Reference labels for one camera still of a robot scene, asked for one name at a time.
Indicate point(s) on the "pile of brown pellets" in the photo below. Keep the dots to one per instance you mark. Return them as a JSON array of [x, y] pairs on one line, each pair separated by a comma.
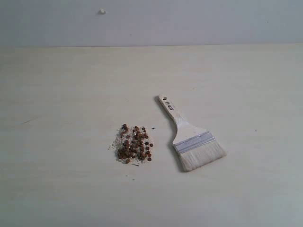
[[133, 145]]

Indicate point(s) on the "white wall plug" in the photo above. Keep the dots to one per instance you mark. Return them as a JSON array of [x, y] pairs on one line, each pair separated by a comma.
[[102, 12]]

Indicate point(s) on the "white paint brush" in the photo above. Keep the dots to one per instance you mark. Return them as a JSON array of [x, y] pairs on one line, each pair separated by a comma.
[[196, 147]]

